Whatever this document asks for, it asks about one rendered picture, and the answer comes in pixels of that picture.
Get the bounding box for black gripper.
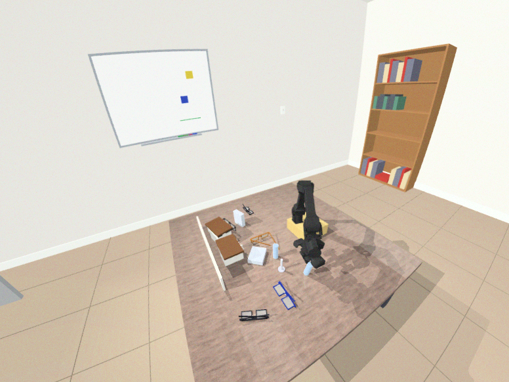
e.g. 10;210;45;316
293;238;325;268

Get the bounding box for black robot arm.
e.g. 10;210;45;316
291;180;325;258

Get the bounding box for black-framed glasses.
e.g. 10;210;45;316
239;309;269;321

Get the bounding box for orange eyeglasses frame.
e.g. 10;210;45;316
250;232;273;243

